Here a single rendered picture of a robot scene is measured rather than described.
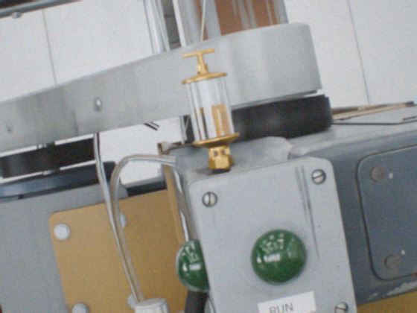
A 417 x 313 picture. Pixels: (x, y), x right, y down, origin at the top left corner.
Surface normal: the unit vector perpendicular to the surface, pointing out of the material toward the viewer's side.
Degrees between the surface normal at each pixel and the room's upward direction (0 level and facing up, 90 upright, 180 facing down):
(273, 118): 90
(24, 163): 90
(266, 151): 22
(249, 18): 90
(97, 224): 90
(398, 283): 101
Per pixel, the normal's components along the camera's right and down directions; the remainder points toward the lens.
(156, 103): -0.71, 0.18
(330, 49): 0.08, 0.04
